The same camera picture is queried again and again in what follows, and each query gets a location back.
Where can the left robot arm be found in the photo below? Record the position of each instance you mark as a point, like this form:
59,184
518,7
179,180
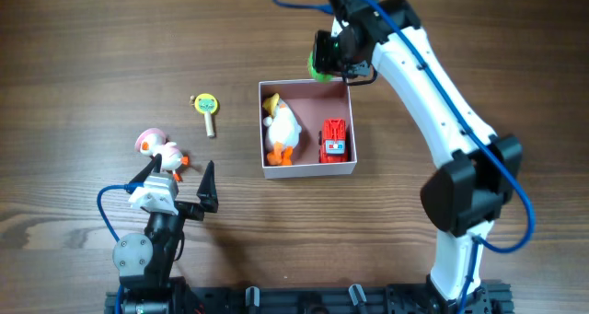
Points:
144,260

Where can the white yellow plush duck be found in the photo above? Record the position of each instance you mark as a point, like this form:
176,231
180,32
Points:
282,131

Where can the pink cardboard box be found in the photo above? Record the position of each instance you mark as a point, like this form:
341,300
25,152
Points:
312,102

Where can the green patterned ball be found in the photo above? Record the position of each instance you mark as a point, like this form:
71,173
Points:
314,73

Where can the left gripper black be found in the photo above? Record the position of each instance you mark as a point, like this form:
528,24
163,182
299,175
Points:
185,208

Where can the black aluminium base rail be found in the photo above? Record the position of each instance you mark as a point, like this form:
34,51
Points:
490,297

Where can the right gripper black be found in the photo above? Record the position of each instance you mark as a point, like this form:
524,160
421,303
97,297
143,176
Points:
329,52

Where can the yellow wooden rattle toy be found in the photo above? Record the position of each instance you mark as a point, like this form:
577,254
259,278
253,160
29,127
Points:
207,105

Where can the pink white duck figurine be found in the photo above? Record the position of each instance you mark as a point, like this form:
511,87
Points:
153,142

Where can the red toy fire truck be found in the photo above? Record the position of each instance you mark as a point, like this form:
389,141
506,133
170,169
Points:
333,141

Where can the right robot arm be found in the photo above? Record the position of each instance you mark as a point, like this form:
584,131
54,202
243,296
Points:
475,168

